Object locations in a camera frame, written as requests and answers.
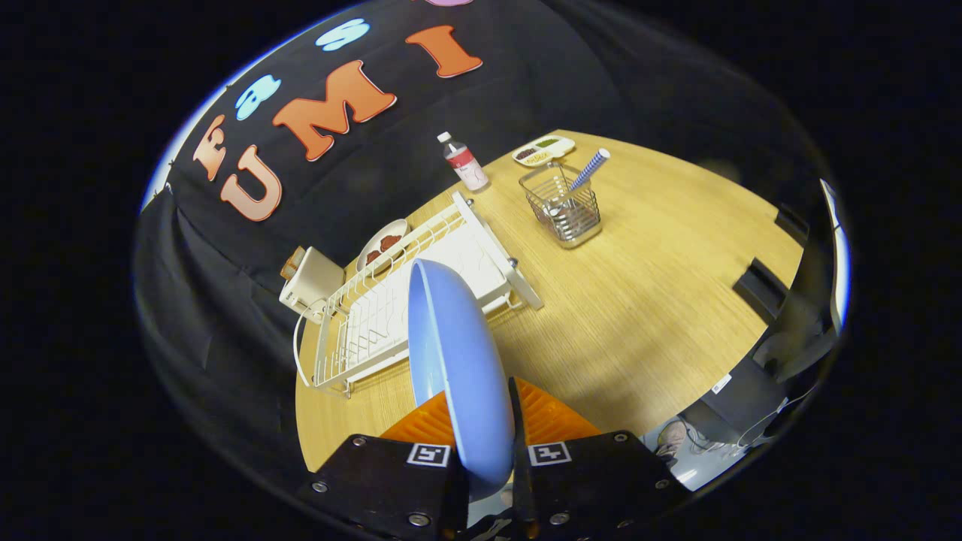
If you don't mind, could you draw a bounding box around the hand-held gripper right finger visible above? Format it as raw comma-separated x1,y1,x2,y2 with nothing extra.
507,376,692,541

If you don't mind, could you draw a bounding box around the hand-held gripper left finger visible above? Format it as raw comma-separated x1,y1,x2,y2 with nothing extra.
297,389,470,541

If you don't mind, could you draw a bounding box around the blue plate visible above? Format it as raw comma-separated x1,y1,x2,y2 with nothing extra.
408,258,516,503

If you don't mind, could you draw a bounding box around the white wire dish rack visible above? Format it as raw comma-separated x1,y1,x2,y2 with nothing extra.
293,190,544,397

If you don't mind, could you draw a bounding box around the metal wire basket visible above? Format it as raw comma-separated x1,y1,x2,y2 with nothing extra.
519,162,602,249

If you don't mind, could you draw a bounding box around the blue checked handle spoon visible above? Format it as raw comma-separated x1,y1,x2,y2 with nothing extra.
549,148,611,219

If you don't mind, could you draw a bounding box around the white plate with meat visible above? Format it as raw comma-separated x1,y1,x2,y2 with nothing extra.
355,219,410,273

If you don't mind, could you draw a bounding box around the white divided condiment dish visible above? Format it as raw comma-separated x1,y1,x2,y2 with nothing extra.
513,135,576,168

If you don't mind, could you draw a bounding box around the person's shoe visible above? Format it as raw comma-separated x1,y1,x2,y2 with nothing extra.
655,419,691,459

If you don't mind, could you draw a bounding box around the white toaster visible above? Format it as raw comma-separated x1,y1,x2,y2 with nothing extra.
279,246,345,324

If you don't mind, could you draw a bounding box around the black backdrop cloth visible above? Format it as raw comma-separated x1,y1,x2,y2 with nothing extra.
135,0,827,482

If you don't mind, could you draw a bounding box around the black chair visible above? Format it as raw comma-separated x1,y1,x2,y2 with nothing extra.
699,204,836,446

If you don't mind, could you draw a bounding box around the clear bottle red label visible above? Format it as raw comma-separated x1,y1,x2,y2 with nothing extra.
437,131,491,192

